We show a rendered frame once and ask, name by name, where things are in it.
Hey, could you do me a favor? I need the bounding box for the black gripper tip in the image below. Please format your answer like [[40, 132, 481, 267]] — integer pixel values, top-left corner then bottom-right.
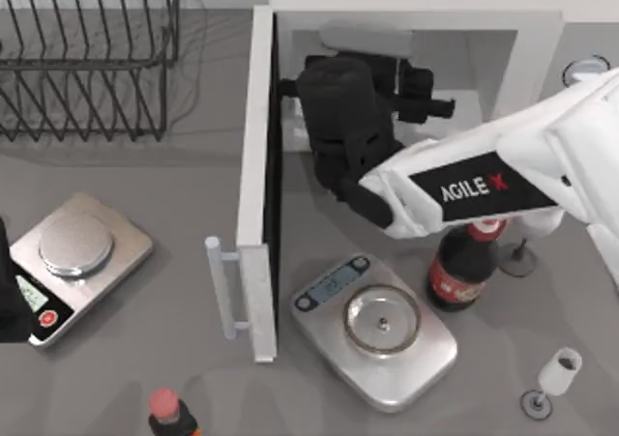
[[0, 216, 31, 345]]

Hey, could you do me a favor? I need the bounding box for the silver scale with black panel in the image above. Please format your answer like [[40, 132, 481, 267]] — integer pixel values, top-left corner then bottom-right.
[[9, 191, 155, 350]]

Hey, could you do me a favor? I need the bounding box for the silver scale with round plate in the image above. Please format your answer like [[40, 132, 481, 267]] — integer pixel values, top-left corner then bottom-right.
[[289, 252, 459, 414]]

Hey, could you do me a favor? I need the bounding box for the dark bottle with red label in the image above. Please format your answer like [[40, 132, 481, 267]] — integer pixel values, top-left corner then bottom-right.
[[425, 216, 510, 312]]

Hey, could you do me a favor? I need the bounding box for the wine glass with dark base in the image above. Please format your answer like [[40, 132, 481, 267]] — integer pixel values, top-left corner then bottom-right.
[[497, 212, 563, 278]]

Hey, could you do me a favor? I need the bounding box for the white cabinet door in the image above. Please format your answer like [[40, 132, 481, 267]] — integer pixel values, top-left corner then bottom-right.
[[234, 5, 282, 364]]

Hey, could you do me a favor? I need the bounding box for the wine glass with dark drink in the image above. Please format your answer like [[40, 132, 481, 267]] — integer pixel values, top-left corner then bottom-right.
[[519, 346, 584, 421]]

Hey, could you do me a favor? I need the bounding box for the dark bottle with pink cap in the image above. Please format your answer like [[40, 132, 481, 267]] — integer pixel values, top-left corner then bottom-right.
[[146, 388, 200, 436]]

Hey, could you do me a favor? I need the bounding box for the dark wire dish rack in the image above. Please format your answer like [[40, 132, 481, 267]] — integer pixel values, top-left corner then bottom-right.
[[0, 0, 185, 143]]

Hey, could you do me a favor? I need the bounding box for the pale grey door handle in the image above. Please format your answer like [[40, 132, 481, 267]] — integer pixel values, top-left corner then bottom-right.
[[204, 236, 253, 343]]

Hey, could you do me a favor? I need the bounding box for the white cabinet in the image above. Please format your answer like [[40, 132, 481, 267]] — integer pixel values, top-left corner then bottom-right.
[[268, 9, 566, 156]]

